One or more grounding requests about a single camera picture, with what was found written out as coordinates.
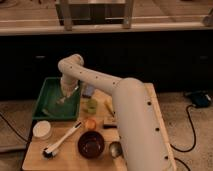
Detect green plastic tray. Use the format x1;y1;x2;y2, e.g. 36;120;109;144
33;77;81;121

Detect dark rectangular block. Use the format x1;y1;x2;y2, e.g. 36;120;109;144
103;117;117;129

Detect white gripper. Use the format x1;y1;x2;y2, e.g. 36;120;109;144
60;78;78;93

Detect yellow banana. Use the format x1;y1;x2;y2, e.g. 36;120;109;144
104;99;115;117

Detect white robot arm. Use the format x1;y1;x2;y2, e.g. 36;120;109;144
58;54;177;171

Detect black floor device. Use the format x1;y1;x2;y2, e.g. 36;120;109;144
185;91;212;108

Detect green plastic cup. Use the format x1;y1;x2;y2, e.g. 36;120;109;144
84;99;97;114

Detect small metal cup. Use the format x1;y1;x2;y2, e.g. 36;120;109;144
109;141;123;158

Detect white round container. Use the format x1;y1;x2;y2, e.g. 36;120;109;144
33;121;52;140

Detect black cable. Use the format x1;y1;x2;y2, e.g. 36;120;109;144
170;104;198;154

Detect white dish brush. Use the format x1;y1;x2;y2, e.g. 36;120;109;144
42;122;81;159

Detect dark maroon bowl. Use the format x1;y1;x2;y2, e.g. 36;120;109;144
78;131;105;159

